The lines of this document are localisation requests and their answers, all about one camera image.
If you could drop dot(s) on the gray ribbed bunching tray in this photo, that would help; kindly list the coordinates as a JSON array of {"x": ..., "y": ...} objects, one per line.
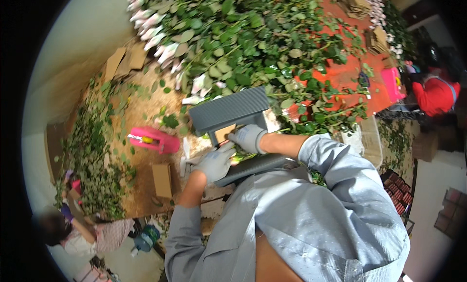
[{"x": 230, "y": 107}]

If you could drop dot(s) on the heap of stripped green leaves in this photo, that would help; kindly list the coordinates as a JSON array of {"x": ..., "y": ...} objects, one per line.
[{"x": 95, "y": 154}]

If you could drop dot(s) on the stack of folded cardboard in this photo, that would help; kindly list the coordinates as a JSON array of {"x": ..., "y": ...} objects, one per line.
[
  {"x": 377, "y": 41},
  {"x": 352, "y": 3}
]

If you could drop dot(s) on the heap of leafy roses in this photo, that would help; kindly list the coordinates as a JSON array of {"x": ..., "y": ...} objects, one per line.
[{"x": 248, "y": 37}]

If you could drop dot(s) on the person's left fingers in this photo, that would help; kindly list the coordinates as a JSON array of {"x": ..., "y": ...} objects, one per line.
[{"x": 227, "y": 150}]

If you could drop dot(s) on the person's body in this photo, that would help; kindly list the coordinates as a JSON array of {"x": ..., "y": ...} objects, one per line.
[{"x": 292, "y": 216}]

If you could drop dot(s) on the crate of red roses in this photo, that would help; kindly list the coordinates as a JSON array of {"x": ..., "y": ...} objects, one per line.
[{"x": 398, "y": 192}]

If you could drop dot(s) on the flat brown cardboard sheets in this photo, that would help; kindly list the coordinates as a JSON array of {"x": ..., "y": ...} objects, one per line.
[{"x": 124, "y": 61}]

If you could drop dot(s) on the person's right hand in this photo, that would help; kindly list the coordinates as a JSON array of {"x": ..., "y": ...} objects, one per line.
[{"x": 251, "y": 136}]

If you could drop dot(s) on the blue water bottle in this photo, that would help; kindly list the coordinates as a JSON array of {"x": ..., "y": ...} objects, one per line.
[{"x": 146, "y": 239}]

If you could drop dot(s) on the green rose stem bundle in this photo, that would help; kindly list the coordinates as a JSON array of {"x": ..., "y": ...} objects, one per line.
[{"x": 242, "y": 157}]

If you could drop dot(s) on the person's left hand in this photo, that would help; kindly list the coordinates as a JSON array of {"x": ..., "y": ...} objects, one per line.
[{"x": 215, "y": 167}]

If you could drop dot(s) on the person's right fingers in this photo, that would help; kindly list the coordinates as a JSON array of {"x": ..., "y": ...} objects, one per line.
[{"x": 236, "y": 136}]

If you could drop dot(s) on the large brown carton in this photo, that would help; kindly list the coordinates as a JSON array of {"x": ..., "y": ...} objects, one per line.
[{"x": 425, "y": 147}]

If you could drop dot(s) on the brown cardboard wrap piece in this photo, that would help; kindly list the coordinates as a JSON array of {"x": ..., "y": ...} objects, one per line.
[{"x": 223, "y": 133}]

